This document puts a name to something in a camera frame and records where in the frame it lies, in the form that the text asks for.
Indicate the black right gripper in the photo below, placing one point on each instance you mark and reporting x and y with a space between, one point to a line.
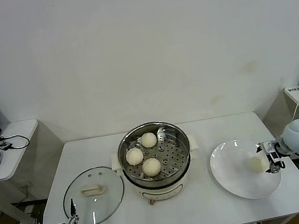
276 155

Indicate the white steamed baozi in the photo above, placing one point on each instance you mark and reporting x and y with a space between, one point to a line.
256 164
151 167
148 140
134 156

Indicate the stainless steel steamer basket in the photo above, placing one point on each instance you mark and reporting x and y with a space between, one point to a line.
176 161

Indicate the white round plate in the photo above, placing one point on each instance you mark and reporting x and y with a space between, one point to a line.
231 167

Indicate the white label sticker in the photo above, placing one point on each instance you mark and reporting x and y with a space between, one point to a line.
294 89

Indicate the small black device white sticker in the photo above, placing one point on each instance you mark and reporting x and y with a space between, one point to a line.
3 145

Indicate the cream electric cooker base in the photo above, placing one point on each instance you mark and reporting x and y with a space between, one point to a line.
161 193

